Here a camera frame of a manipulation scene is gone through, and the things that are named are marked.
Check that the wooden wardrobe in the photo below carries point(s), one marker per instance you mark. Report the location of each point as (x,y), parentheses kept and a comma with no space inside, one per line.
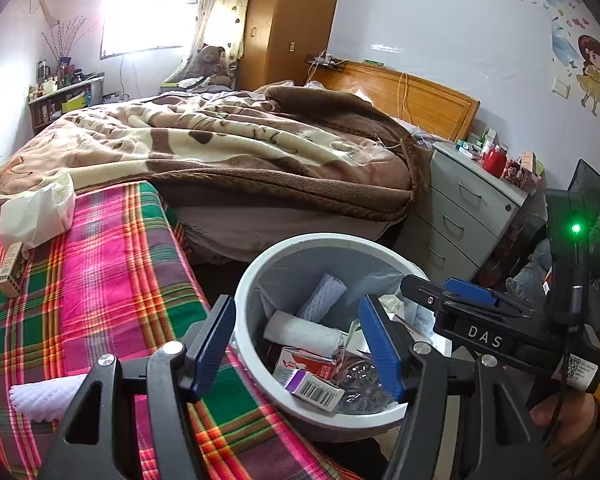
(290,15)

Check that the red jar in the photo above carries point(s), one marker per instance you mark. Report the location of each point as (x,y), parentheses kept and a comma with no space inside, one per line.
(495,161)

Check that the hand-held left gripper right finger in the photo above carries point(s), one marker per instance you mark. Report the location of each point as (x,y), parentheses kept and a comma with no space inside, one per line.
(380,352)

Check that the small purple box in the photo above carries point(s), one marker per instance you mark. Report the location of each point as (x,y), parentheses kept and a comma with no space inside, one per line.
(315,390)

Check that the plaid tablecloth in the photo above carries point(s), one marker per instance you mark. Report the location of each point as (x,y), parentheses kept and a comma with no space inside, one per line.
(105,280)

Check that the white plastic bag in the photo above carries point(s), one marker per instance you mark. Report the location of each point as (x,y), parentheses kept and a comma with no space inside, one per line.
(37,210)

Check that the cluttered white shelf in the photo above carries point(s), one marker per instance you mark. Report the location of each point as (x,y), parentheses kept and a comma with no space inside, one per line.
(60,100)

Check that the small beige box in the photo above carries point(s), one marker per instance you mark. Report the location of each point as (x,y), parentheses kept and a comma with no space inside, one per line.
(12,269)

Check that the brown patterned blanket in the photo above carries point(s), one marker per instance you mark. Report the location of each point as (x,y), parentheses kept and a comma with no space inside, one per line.
(205,150)

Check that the power strip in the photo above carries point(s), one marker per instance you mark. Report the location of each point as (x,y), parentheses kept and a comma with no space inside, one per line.
(325,61)

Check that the yellow box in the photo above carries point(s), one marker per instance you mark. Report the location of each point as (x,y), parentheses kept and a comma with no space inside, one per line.
(75,104)

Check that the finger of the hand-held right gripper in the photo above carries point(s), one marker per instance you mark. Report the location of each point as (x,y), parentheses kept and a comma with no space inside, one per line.
(422,291)
(472,290)

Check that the clear plastic bottle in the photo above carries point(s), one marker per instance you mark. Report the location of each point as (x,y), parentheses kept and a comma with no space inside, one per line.
(362,382)

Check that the brown teddy bear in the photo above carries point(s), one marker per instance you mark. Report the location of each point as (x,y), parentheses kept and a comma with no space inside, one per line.
(210,62)

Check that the grey nightstand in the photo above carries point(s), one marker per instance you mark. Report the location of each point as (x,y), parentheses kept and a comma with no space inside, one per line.
(470,200)

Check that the patterned curtain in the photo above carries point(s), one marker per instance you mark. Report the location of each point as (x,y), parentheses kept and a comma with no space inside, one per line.
(225,5)

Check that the dried branch bouquet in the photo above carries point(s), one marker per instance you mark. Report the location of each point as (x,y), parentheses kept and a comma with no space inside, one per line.
(65,35)

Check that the white foam fruit net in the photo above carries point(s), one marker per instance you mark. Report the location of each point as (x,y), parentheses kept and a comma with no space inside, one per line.
(324,296)
(47,397)

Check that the pink box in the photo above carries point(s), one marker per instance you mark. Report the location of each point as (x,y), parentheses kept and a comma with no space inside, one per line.
(528,160)

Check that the grey bed sheet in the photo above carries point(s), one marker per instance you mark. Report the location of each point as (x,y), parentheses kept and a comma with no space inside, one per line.
(280,232)

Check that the strawberry milk carton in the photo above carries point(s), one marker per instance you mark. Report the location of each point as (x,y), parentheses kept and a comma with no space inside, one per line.
(305,362)

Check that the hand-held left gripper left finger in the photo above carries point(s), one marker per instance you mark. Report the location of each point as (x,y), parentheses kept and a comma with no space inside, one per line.
(215,347)

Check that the bright window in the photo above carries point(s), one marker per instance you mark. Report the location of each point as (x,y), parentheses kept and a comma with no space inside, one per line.
(147,25)

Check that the cartoon girl wall sticker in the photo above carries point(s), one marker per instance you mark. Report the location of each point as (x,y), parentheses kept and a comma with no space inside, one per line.
(594,77)

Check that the grey trash bin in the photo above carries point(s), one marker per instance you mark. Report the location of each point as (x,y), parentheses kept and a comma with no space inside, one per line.
(300,270)

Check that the person's right forearm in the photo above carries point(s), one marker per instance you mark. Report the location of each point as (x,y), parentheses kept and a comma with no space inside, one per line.
(587,442)

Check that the white wall switch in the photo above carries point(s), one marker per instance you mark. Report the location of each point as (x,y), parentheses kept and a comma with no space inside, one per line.
(561,86)

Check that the person's right hand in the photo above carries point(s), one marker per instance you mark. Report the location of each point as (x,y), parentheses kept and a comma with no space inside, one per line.
(562,412)

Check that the wooden headboard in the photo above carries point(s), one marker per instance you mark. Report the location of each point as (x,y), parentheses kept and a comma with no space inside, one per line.
(430,97)

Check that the white tissue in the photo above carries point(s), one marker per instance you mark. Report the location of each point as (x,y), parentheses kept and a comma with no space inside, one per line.
(302,332)

